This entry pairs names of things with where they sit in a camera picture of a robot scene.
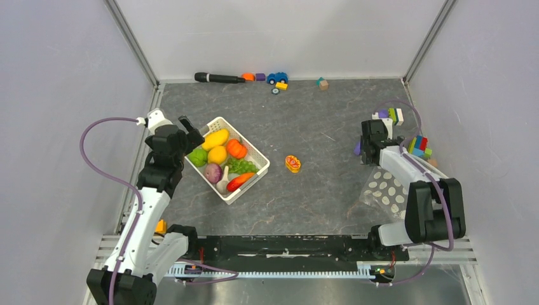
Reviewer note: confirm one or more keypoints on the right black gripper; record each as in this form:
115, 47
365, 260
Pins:
364, 159

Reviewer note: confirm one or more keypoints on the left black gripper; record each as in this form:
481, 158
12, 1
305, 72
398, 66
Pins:
192, 138

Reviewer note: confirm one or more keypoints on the yellow toy lemon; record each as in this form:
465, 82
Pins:
217, 155

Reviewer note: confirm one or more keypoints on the orange toy pumpkin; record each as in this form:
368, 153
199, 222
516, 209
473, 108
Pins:
236, 149

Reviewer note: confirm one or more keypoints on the purple toy onion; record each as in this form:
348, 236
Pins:
213, 173

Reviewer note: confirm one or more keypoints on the clear zip top bag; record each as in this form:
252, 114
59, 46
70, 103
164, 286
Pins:
384, 192

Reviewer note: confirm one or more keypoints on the green toy grapes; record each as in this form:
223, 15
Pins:
240, 166

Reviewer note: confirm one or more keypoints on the white toy garlic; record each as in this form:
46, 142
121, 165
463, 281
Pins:
221, 186

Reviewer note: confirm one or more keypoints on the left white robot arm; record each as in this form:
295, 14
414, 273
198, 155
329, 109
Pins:
132, 273

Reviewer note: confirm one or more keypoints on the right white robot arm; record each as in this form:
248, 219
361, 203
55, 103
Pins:
434, 206

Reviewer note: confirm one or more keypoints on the green white brick stack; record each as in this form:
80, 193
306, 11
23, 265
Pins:
396, 115

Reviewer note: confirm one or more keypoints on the yellow toy mango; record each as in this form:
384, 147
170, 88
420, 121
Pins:
214, 139

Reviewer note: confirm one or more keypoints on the green toy pepper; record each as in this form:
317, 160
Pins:
198, 157

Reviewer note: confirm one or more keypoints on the multicolour brick stack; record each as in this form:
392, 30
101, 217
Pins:
419, 147

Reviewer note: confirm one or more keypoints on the black microphone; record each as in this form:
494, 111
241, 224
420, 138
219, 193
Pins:
204, 77

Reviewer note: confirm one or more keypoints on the small wooden cube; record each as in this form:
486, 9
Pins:
433, 162

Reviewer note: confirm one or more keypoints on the teal and wood cubes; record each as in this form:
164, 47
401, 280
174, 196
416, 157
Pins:
322, 84

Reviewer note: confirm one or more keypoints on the orange toy piece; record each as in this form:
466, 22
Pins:
248, 76

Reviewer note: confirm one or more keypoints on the red orange toy chili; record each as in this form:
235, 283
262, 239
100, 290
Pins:
238, 181

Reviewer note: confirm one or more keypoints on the yellow butterfly toy block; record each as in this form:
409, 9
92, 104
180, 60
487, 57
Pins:
292, 163

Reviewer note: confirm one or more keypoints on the white perforated plastic basket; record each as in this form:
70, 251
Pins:
254, 155

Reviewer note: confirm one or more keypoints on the blue toy car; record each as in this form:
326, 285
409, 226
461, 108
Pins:
278, 77

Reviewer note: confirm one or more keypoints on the yellow toy brick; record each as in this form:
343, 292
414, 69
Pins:
281, 86

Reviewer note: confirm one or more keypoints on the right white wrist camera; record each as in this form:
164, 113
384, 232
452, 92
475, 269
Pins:
387, 123

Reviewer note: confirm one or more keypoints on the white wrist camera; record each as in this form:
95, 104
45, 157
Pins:
387, 123
154, 119

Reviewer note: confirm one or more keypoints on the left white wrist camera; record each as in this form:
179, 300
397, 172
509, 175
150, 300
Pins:
154, 119

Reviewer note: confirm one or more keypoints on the white cable duct rail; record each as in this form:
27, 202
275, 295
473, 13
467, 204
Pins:
183, 270

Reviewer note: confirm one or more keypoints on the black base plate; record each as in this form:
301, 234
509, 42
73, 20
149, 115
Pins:
290, 252

